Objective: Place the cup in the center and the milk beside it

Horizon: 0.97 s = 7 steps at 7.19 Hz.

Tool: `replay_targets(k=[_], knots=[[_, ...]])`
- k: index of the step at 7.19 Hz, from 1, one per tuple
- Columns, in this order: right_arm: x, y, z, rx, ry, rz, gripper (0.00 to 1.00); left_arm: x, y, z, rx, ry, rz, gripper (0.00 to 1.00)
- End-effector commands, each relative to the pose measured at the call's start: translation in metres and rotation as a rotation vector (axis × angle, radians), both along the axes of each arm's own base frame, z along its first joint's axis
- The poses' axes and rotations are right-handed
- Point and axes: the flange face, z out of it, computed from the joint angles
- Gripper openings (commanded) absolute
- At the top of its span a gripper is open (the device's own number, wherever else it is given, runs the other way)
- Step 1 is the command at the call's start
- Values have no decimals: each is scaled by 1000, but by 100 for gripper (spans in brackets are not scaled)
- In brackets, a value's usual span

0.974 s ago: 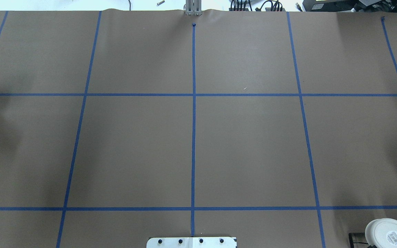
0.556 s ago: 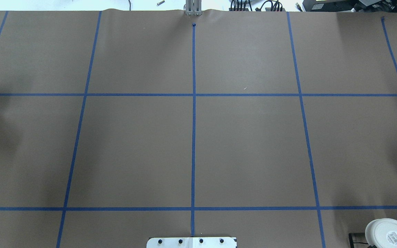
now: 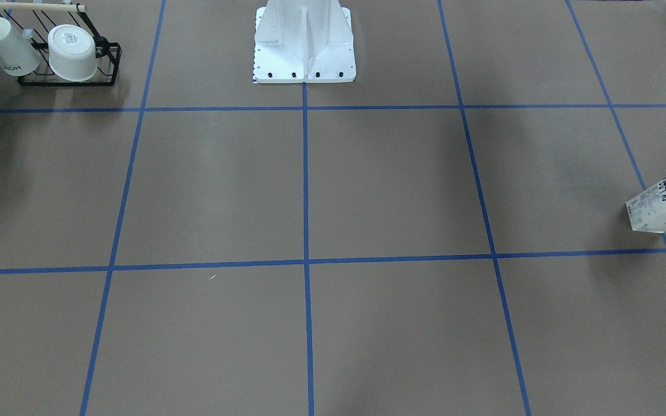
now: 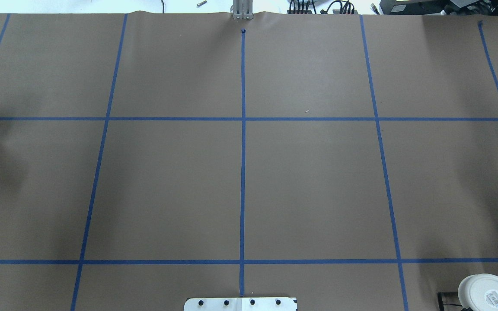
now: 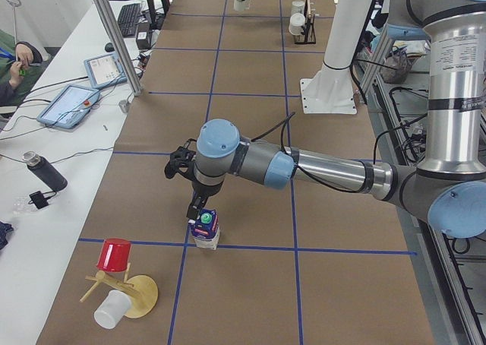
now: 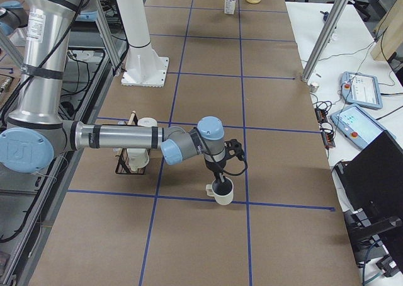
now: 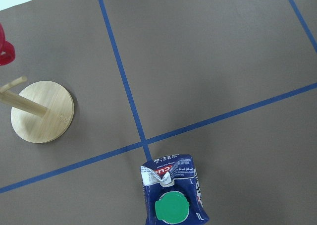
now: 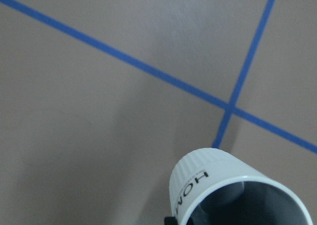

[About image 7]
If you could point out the wooden mug tree stand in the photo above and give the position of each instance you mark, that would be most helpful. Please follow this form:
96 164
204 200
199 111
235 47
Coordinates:
41 112

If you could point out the blue Pascual milk carton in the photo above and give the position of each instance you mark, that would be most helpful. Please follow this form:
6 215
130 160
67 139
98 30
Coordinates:
172 191

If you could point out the red plastic cup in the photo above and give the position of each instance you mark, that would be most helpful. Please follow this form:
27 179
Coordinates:
7 51

